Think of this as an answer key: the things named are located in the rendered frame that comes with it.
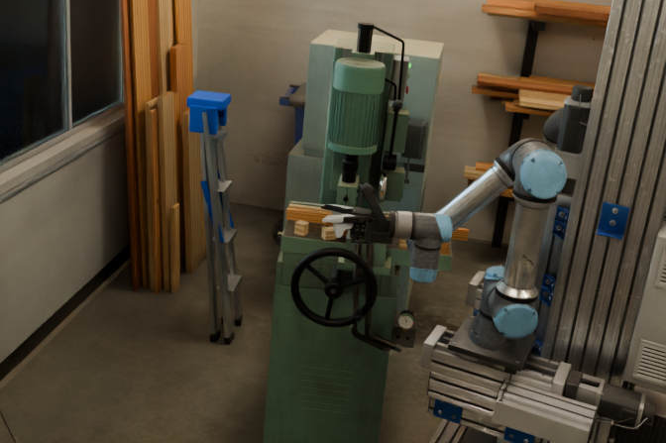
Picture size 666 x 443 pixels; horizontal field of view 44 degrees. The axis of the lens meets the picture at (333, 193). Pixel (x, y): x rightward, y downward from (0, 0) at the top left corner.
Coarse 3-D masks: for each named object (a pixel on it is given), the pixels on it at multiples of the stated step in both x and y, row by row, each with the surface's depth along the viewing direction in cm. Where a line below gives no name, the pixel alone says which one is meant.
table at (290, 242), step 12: (288, 228) 292; (312, 228) 294; (288, 240) 286; (300, 240) 285; (312, 240) 285; (324, 240) 285; (336, 240) 286; (396, 240) 291; (300, 252) 287; (396, 252) 284; (408, 252) 283; (348, 264) 276; (396, 264) 285; (408, 264) 285; (444, 264) 284
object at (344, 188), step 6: (342, 186) 290; (348, 186) 290; (354, 186) 290; (342, 192) 290; (348, 192) 290; (354, 192) 290; (342, 198) 291; (354, 198) 291; (348, 204) 292; (354, 204) 291
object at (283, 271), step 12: (288, 264) 289; (276, 276) 291; (288, 276) 290; (312, 276) 289; (324, 276) 289; (348, 276) 288; (360, 276) 288; (384, 276) 287; (396, 276) 287; (348, 288) 290; (360, 288) 290; (384, 288) 289; (396, 288) 288
